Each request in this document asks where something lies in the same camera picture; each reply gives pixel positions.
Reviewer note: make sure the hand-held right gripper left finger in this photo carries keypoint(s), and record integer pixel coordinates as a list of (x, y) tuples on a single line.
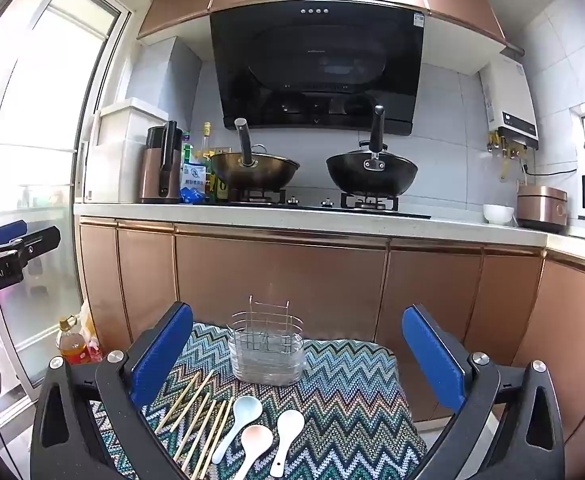
[(162, 355)]

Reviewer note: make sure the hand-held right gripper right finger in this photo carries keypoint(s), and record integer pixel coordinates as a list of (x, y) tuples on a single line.
[(432, 360)]

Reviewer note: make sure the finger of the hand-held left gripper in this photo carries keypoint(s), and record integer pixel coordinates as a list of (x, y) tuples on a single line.
[(35, 242), (5, 232)]

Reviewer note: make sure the row of wooden chopsticks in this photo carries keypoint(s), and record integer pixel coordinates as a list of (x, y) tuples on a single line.
[(197, 417)]

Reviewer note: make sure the light blue ceramic spoon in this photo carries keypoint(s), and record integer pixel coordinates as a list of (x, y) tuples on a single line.
[(247, 407)]

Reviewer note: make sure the white ceramic spoon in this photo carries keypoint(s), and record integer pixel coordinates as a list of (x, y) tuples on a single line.
[(256, 441), (291, 422)]

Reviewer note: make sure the red packet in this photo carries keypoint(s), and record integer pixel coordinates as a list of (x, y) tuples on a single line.
[(94, 351)]

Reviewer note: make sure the cooking oil bottle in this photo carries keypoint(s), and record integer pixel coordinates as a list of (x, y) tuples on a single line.
[(72, 347)]

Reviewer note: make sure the zigzag knitted cloth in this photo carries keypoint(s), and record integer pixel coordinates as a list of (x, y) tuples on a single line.
[(352, 410)]

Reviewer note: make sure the white tall box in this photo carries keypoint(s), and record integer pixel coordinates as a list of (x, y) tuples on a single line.
[(117, 150)]

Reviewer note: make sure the glass sliding door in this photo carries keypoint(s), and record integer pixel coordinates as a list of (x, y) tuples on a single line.
[(47, 110)]

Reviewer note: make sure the copper electric kettle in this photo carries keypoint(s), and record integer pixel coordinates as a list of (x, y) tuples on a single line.
[(152, 175)]

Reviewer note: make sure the white bowl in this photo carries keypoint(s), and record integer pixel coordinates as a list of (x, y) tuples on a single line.
[(498, 214)]

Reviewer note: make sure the white and blue salt bag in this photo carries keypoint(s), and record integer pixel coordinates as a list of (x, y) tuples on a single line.
[(192, 185)]

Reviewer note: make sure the dark sauce bottle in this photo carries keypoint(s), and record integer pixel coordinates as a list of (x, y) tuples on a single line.
[(221, 190)]

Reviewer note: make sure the green bottle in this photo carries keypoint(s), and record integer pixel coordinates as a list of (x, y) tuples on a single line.
[(188, 152)]

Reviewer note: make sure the black wok with lid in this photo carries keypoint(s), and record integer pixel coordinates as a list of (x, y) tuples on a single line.
[(372, 180)]

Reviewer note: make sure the copper rice cooker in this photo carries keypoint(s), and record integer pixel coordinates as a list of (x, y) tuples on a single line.
[(542, 205)]

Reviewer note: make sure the black gas stove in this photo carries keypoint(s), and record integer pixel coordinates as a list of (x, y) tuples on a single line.
[(312, 206)]

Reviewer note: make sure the clear bottle with yellow cap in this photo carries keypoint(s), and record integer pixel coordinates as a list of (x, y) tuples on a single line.
[(206, 145)]

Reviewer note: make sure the brass pipe fittings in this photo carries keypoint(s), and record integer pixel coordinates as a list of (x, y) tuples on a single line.
[(507, 146)]

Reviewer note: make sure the white water heater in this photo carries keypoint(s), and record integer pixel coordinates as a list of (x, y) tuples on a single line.
[(509, 100)]

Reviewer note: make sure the black range hood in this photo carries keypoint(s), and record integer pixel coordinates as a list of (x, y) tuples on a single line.
[(317, 60)]

